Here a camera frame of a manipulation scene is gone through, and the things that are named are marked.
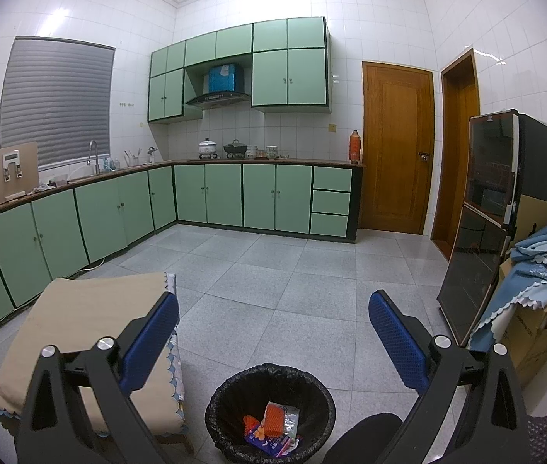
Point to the range hood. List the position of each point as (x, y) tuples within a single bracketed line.
[(220, 84)]

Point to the person's dark trouser leg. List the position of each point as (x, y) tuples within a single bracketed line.
[(360, 440)]

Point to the white cooking pot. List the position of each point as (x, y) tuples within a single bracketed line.
[(207, 149)]

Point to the green base cabinets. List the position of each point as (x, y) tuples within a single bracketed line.
[(109, 212)]

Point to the blue scalloped tablecloth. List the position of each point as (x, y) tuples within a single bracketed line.
[(174, 348)]

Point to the tall black glass cabinet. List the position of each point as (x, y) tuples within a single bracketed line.
[(486, 251)]

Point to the purple snack wrapper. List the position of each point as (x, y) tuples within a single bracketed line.
[(268, 444)]

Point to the orange plastic bag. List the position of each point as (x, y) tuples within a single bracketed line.
[(251, 426)]

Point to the silver blue-red snack wrapper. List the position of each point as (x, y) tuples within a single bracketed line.
[(291, 420)]

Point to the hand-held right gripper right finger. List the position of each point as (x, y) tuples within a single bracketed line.
[(399, 343)]

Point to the light blue cloth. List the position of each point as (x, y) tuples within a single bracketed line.
[(539, 266)]

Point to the grey perforated basket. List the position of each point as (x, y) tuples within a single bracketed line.
[(541, 440)]

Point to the wooden doorway frame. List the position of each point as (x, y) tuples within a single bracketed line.
[(452, 169)]

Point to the green wall cabinets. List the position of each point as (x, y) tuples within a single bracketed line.
[(273, 72)]

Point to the bin with black bag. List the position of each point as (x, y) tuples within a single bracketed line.
[(225, 396)]

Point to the cardboard box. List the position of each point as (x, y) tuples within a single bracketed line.
[(539, 343)]

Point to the utensil holder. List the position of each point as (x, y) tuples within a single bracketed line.
[(133, 158)]

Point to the orange foam fruit net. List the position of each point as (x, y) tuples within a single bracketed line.
[(273, 420)]

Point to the closed wooden door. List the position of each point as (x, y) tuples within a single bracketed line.
[(394, 150)]

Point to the orange thermos flask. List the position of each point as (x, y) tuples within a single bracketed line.
[(355, 147)]

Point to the wooden table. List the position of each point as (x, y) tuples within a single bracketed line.
[(187, 437)]

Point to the cardboard sheet on counter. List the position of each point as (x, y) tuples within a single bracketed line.
[(10, 174)]

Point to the black wok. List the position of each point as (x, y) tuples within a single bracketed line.
[(235, 149)]

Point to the beige tablecloth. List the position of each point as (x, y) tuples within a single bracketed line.
[(85, 309)]

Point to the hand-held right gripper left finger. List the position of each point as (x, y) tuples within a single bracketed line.
[(150, 338)]

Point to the grey window blind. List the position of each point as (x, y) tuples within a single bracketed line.
[(56, 101)]

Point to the metal sink faucet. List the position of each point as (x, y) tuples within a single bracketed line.
[(93, 154)]

